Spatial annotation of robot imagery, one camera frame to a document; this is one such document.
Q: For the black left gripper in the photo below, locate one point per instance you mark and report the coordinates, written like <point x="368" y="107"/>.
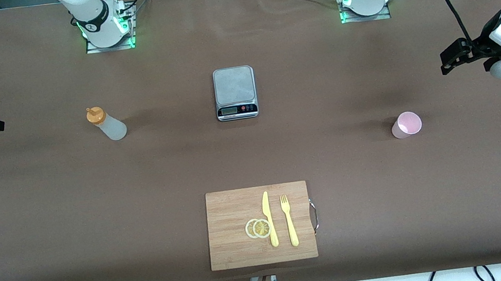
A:
<point x="481" y="47"/>

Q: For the pink plastic cup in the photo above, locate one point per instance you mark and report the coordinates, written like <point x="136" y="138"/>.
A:
<point x="407" y="124"/>

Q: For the translucent sauce bottle orange cap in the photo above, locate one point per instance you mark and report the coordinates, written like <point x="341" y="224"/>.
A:
<point x="111" y="128"/>

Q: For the brown table cover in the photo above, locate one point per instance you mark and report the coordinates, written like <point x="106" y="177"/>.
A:
<point x="93" y="206"/>

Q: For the silver digital kitchen scale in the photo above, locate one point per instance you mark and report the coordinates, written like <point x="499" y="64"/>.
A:
<point x="234" y="86"/>

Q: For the yellow plastic fork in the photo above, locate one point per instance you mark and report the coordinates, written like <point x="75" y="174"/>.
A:
<point x="292" y="230"/>

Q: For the yellow plastic knife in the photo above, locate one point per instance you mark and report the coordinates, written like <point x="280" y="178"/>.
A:
<point x="271" y="230"/>

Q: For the lemon slice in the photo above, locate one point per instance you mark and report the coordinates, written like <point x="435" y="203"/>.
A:
<point x="249" y="229"/>
<point x="261" y="228"/>

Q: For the wooden cutting board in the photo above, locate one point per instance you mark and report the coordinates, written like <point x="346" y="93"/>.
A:
<point x="231" y="251"/>

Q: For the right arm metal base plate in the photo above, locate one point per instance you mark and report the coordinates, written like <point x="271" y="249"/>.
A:
<point x="131" y="42"/>

